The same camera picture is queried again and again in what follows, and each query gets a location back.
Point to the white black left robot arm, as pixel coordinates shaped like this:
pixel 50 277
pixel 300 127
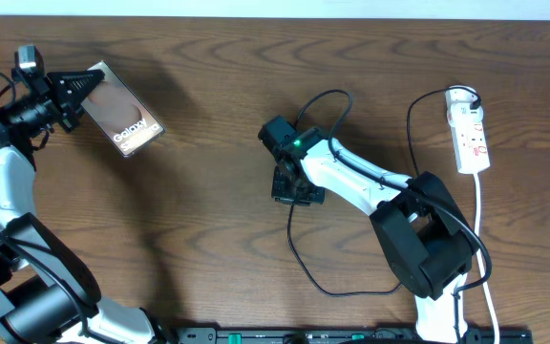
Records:
pixel 47 294

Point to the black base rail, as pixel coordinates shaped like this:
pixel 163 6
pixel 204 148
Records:
pixel 387 334

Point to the white power strip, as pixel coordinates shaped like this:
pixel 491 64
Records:
pixel 469 142

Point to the white charger adapter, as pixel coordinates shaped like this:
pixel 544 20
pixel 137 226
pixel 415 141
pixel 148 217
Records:
pixel 461 114

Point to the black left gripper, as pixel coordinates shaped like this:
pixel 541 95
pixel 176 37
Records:
pixel 64 106

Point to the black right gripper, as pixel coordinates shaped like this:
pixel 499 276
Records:
pixel 279 193

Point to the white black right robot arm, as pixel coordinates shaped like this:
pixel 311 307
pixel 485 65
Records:
pixel 426 241

